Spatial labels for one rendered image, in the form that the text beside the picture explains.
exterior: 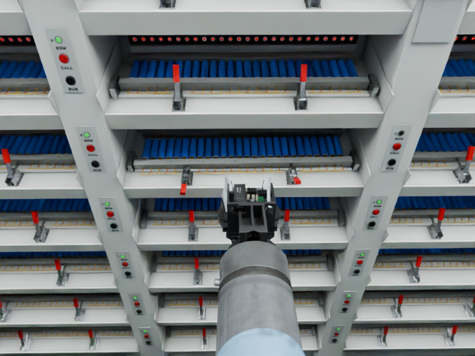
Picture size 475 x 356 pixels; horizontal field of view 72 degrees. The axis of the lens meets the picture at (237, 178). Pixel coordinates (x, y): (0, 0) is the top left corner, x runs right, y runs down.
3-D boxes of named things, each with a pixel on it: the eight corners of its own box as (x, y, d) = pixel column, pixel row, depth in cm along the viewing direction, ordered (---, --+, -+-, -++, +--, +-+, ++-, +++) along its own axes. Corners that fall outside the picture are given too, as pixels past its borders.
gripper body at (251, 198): (273, 180, 51) (283, 233, 41) (271, 221, 56) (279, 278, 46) (225, 180, 51) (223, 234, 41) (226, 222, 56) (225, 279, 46)
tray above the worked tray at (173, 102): (377, 128, 74) (403, 77, 63) (109, 129, 74) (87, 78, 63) (358, 72, 86) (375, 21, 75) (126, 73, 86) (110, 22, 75)
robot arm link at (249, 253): (288, 311, 43) (215, 313, 43) (284, 281, 47) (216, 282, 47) (295, 265, 38) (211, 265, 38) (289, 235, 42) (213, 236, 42)
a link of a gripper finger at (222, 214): (238, 193, 58) (253, 224, 52) (238, 201, 59) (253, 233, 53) (213, 198, 57) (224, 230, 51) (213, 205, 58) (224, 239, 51)
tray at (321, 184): (359, 196, 86) (371, 175, 78) (126, 198, 85) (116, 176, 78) (343, 139, 98) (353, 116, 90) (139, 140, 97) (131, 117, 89)
